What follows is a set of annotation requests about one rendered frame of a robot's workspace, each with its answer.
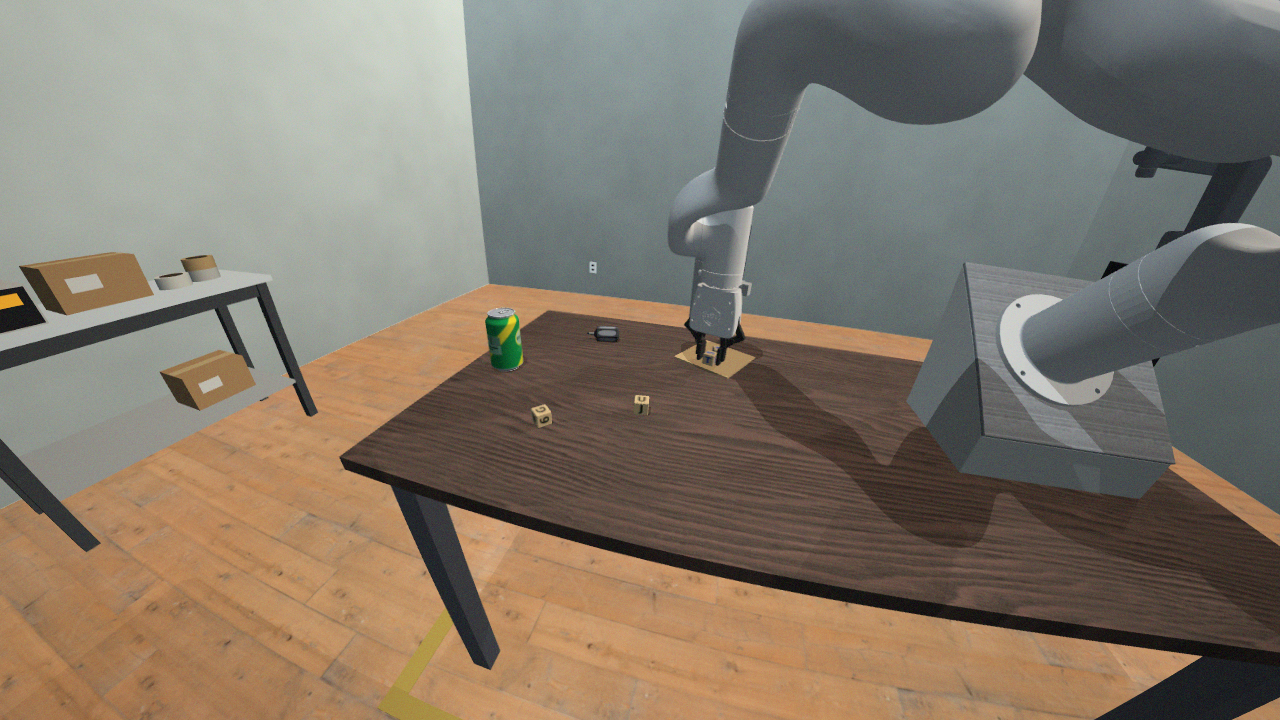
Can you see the green drink can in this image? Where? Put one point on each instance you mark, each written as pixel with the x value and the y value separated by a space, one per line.
pixel 504 340

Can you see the tan square mat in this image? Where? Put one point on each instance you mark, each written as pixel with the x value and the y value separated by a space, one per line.
pixel 734 360

